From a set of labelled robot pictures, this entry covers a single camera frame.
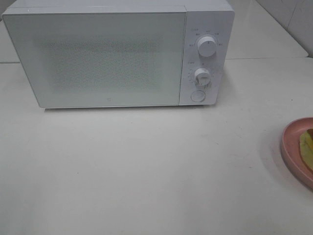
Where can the toy sandwich with cheese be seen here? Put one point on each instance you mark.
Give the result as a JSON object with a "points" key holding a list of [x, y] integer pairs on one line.
{"points": [[306, 148]]}

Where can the lower white timer knob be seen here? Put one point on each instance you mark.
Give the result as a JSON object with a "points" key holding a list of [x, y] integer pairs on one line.
{"points": [[202, 77]]}

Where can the upper white power knob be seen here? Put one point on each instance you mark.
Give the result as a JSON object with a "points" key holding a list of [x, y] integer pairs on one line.
{"points": [[206, 46]]}

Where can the pink round plate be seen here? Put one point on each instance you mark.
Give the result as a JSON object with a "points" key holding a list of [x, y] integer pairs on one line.
{"points": [[290, 150]]}

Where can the white microwave oven body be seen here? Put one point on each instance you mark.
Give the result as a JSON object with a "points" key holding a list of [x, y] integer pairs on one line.
{"points": [[202, 18]]}

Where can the round white door button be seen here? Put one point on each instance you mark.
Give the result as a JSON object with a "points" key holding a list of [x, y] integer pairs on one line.
{"points": [[198, 96]]}

